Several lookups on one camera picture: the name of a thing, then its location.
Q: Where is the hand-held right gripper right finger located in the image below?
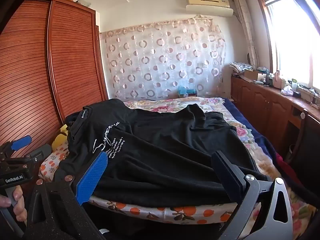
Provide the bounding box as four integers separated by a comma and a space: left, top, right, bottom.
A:
211, 150, 293, 240

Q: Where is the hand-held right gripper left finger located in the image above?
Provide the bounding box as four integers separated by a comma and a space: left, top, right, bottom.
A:
25, 151, 108, 240

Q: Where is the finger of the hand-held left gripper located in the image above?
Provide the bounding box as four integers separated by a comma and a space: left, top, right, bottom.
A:
5, 135, 32, 153
30, 144, 52, 165

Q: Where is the black t-shirt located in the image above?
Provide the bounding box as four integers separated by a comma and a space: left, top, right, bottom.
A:
54, 99, 272, 208

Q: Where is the person's left hand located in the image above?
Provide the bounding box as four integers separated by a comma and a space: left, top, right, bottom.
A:
0, 189, 27, 222

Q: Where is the yellow plush toy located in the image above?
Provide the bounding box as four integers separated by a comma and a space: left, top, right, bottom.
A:
51, 124, 69, 148

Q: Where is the red cloth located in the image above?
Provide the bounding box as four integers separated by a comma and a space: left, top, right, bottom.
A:
275, 152, 292, 167

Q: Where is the navy blanket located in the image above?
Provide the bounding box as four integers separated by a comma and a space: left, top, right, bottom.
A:
224, 97, 278, 155

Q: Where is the orange-print bed sheet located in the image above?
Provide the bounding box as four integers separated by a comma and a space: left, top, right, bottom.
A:
39, 142, 313, 225

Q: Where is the floral blanket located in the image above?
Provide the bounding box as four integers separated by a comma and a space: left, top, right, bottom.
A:
124, 96, 285, 178

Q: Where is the wooden slatted wardrobe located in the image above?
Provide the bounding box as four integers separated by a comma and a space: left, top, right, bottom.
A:
0, 0, 109, 160

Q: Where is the long wooden cabinet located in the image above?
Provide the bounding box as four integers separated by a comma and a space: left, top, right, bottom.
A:
230, 76, 320, 160

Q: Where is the dark chair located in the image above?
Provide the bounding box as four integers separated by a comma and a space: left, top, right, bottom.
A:
285, 109, 320, 205

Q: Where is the blue box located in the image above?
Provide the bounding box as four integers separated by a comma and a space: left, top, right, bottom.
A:
178, 85, 198, 97

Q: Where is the cardboard box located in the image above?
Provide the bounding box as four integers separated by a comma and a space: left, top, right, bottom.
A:
244, 69, 268, 82

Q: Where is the pink bottle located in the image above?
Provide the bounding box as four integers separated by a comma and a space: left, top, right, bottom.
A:
272, 70, 282, 88

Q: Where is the stack of patterned cloths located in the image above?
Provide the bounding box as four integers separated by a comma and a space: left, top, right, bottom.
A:
229, 62, 254, 74

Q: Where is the circle-patterned sheer curtain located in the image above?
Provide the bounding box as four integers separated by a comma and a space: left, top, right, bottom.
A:
100, 17, 227, 100

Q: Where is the tied window curtain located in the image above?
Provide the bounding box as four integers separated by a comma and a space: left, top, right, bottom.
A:
233, 0, 260, 68

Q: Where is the window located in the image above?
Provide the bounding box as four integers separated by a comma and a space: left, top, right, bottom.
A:
260, 0, 320, 90

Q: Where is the wall air conditioner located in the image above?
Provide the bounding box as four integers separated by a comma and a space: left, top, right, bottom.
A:
185, 0, 234, 17

